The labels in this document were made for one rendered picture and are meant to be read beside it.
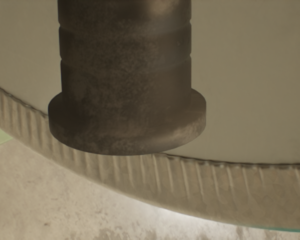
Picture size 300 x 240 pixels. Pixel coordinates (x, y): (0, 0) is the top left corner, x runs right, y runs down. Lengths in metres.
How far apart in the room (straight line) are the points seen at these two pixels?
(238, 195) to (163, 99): 0.25
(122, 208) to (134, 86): 1.03
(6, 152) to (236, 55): 0.74
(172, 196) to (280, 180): 0.09
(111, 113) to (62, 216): 0.95
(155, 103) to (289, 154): 0.22
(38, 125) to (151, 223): 0.71
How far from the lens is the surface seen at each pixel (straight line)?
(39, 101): 0.52
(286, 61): 0.35
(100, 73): 0.16
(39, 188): 1.10
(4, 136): 1.05
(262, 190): 0.40
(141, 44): 0.16
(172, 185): 0.44
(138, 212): 1.21
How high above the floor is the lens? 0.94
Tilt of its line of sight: 49 degrees down
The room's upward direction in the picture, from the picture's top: 76 degrees clockwise
